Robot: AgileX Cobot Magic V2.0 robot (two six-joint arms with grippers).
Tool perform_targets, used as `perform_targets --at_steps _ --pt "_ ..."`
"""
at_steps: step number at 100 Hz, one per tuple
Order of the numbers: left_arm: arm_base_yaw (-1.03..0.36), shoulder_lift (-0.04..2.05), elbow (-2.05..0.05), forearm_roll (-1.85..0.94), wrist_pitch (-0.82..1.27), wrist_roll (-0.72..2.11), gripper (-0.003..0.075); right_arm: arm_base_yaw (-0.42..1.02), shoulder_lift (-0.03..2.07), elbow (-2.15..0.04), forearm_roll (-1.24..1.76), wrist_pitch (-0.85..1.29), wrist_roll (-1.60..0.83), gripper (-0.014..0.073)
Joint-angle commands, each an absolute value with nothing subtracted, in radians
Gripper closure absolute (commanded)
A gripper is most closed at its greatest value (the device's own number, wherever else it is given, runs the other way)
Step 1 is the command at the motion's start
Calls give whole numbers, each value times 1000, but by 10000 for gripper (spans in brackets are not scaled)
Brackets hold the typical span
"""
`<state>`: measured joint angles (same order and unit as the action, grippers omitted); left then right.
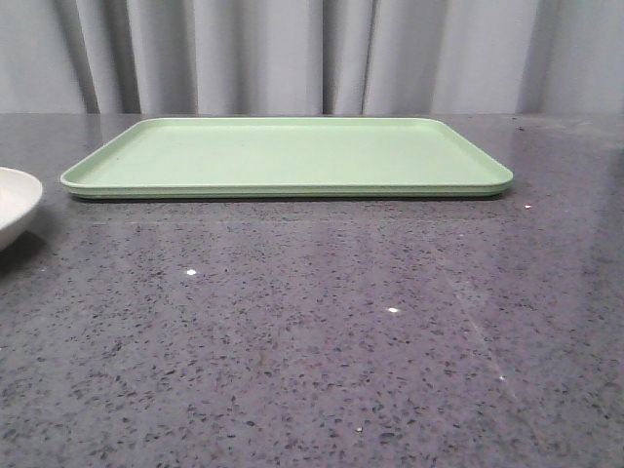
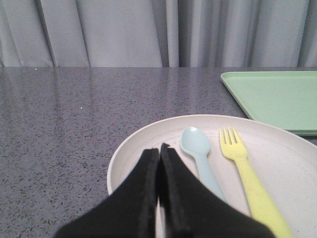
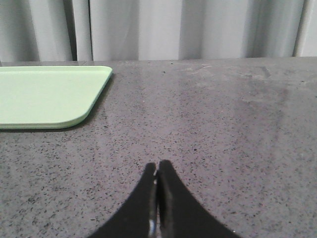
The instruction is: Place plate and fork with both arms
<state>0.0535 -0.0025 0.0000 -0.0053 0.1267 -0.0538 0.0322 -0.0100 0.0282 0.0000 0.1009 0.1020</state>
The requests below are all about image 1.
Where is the cream white round plate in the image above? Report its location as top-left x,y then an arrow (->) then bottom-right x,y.
0,167 -> 43,250

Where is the light green plastic tray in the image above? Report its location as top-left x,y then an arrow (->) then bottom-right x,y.
60,117 -> 513,199

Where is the grey pleated curtain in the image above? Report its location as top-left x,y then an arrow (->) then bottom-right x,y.
1,1 -> 623,115

